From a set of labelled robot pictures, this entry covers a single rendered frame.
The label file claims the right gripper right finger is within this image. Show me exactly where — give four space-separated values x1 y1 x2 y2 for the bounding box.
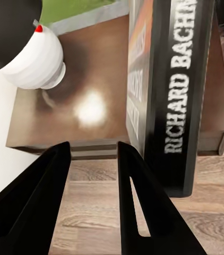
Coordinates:
117 141 207 255

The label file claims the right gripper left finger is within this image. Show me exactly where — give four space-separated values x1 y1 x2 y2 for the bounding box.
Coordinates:
0 141 71 255

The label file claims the hardback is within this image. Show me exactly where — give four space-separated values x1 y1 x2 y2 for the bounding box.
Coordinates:
126 0 216 198

